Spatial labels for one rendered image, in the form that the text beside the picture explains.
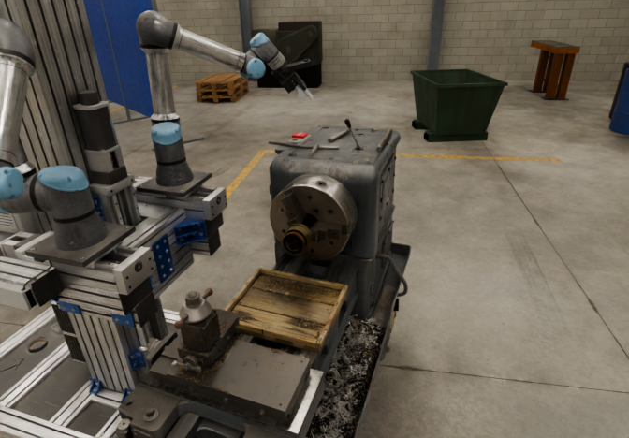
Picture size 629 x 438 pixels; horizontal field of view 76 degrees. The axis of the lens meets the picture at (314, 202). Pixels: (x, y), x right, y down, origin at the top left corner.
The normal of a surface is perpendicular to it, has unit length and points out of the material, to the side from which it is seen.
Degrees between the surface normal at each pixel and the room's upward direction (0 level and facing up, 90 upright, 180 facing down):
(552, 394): 0
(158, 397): 0
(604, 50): 90
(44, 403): 0
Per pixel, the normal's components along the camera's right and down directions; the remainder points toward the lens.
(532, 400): -0.03, -0.90
